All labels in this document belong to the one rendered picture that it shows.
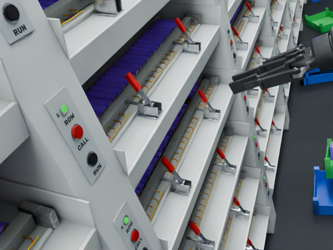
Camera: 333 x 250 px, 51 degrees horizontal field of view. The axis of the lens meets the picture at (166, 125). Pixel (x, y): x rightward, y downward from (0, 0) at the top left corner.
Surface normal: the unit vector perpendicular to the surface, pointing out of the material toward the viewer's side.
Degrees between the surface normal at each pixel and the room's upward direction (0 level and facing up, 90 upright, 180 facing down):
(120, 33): 107
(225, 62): 90
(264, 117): 17
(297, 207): 0
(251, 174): 90
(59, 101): 90
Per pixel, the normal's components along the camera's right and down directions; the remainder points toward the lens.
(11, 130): 0.94, 0.17
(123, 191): 0.89, -0.07
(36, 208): -0.05, -0.79
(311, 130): -0.32, -0.81
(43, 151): -0.34, 0.58
